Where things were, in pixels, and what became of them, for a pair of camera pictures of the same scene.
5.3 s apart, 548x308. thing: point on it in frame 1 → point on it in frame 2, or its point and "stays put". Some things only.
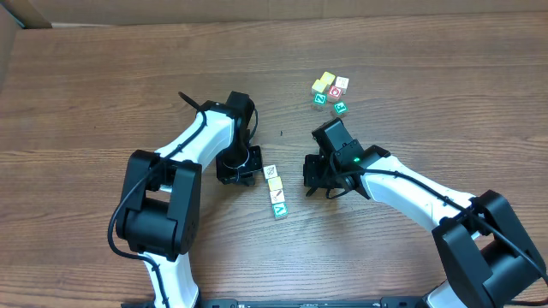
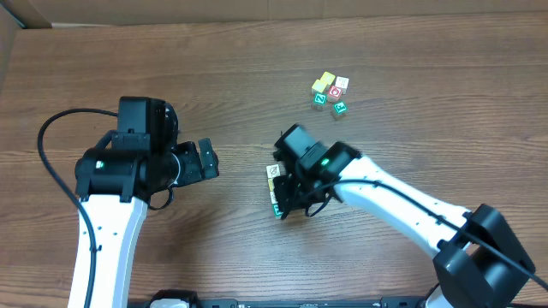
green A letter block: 280,210 stays put
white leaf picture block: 271,171 stays put
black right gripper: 314,172 → 287,188
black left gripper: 239,169 → 206,158
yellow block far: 328,78 stays put
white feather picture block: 276,196 stays put
